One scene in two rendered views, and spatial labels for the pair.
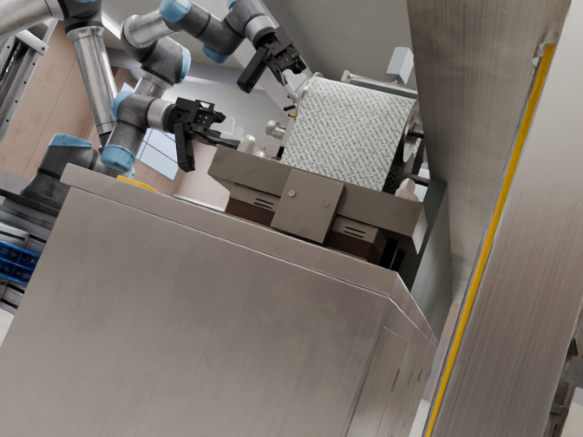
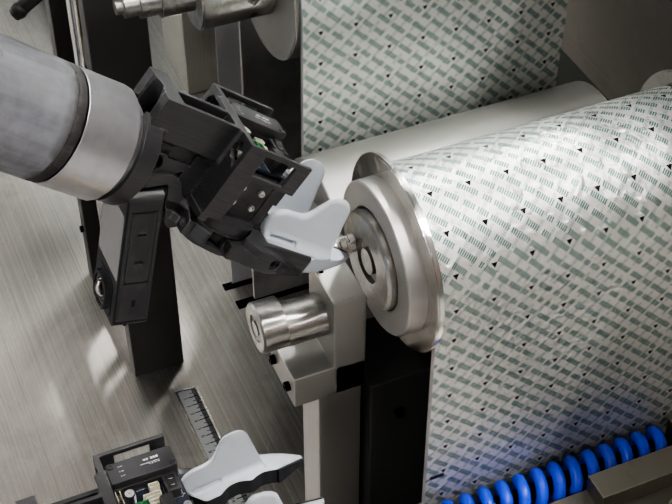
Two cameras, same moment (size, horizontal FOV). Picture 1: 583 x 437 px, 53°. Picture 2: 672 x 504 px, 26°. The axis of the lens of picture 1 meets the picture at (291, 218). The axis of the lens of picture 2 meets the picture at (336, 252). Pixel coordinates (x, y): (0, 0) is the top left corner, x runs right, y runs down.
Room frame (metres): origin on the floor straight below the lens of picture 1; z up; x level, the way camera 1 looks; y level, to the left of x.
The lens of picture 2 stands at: (0.78, 0.59, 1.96)
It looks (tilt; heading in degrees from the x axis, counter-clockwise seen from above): 44 degrees down; 317
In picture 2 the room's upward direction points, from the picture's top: straight up
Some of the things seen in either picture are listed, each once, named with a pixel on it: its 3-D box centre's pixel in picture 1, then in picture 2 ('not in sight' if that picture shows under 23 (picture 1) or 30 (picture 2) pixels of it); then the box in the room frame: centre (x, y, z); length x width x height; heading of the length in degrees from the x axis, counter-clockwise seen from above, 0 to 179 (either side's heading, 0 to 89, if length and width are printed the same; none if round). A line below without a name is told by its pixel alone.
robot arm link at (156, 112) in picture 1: (165, 116); not in sight; (1.36, 0.37, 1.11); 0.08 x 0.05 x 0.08; 161
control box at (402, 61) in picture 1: (398, 65); not in sight; (1.82, -0.15, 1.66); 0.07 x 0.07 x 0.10; 56
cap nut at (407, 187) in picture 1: (406, 190); not in sight; (0.99, -0.17, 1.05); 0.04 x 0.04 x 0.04
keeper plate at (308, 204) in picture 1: (307, 206); not in sight; (0.99, -0.02, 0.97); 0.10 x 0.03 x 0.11; 71
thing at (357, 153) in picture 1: (335, 159); (565, 382); (1.21, -0.04, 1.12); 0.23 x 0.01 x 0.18; 71
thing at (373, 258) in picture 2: not in sight; (379, 257); (1.31, 0.06, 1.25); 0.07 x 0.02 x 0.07; 161
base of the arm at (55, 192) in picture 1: (50, 190); not in sight; (1.79, 0.72, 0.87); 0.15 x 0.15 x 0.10
